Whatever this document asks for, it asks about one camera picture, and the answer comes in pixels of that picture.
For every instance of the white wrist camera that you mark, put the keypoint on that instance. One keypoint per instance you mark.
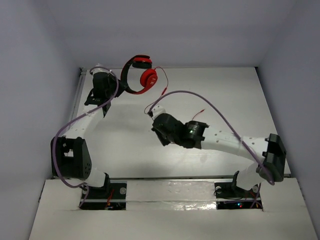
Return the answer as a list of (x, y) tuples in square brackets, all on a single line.
[(156, 111), (99, 68)]

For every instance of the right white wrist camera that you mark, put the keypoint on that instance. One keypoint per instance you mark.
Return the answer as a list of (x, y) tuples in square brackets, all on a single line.
[(156, 111)]

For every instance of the white foil covered block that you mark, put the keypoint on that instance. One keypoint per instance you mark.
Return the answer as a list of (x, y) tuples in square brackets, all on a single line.
[(170, 195)]

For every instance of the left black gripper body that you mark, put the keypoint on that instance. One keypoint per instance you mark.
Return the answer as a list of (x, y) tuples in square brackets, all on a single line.
[(116, 83)]

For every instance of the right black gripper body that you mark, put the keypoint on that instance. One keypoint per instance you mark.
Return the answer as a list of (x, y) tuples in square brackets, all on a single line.
[(165, 140)]

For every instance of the aluminium rail at front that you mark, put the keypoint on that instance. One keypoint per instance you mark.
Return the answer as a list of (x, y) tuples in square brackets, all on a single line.
[(222, 177)]

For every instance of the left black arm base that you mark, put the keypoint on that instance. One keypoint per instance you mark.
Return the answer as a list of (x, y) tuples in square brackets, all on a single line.
[(111, 199)]

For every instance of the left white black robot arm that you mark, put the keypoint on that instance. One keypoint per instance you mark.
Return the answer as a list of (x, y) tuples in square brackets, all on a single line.
[(70, 157)]

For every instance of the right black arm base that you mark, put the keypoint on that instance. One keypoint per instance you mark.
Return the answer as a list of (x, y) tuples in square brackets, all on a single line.
[(235, 198)]

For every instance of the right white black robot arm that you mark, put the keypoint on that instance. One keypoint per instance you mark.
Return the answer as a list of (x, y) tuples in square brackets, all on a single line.
[(268, 154)]

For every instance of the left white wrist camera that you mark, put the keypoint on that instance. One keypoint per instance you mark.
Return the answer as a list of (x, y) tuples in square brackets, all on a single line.
[(99, 68)]

